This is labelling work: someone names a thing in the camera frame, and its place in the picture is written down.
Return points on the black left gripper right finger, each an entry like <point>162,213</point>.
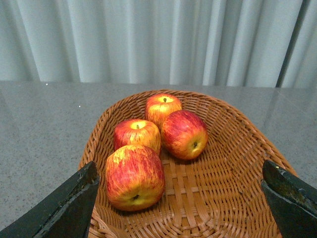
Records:
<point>292,201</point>

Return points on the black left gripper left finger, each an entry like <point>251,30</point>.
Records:
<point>65,213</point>

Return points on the red yellow apple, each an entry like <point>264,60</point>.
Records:
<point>134,178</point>
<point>159,106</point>
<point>137,131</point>

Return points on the red apple sideways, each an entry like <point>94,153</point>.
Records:
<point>184,134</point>

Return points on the brown woven wicker basket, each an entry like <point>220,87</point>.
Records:
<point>217,195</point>

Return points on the grey pleated curtain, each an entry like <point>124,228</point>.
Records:
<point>255,43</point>

